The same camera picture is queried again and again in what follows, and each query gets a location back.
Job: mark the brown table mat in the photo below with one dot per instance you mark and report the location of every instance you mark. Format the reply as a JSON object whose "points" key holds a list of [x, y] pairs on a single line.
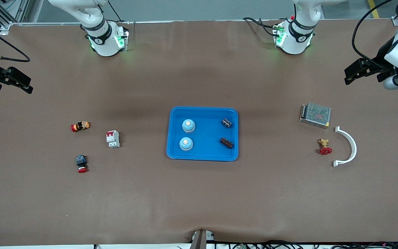
{"points": [[199, 193]]}

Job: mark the metal mesh power supply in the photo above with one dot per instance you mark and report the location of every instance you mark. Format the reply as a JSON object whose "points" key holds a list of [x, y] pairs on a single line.
{"points": [[316, 116]]}

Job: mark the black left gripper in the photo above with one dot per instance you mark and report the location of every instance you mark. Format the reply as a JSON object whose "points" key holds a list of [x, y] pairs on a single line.
{"points": [[381, 57]]}

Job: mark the blue plastic tray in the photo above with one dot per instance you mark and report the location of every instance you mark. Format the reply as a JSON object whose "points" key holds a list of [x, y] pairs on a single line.
{"points": [[206, 136]]}

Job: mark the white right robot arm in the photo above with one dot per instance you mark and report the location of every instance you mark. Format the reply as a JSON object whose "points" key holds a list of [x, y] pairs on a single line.
{"points": [[105, 38]]}

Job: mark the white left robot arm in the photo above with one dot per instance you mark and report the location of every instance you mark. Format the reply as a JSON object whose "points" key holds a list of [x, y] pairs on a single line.
{"points": [[295, 38]]}

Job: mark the white curved plastic bracket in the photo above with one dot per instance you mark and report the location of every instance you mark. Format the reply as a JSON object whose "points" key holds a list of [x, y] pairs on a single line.
{"points": [[353, 147]]}

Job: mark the red mushroom emergency stop button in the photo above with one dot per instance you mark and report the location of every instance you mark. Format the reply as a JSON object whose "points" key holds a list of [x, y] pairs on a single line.
{"points": [[81, 162]]}

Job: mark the light blue call bell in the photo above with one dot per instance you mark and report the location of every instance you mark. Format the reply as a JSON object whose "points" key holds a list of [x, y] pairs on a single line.
{"points": [[188, 126], [186, 144]]}

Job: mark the orange red push button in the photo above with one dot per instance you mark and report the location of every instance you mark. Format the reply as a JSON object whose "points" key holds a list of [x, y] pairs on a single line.
{"points": [[81, 126]]}

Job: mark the long dark capacitor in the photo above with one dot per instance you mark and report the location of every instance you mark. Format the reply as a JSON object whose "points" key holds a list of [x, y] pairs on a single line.
{"points": [[226, 142]]}

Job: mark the short dark capacitor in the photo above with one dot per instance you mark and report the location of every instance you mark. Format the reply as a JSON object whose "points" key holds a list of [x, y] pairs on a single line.
{"points": [[227, 122]]}

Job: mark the white red circuit breaker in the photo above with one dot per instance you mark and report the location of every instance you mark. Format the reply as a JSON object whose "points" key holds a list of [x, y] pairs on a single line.
{"points": [[113, 140]]}

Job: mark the brass valve red handwheel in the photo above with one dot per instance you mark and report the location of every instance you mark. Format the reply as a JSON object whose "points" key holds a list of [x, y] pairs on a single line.
{"points": [[323, 142]]}

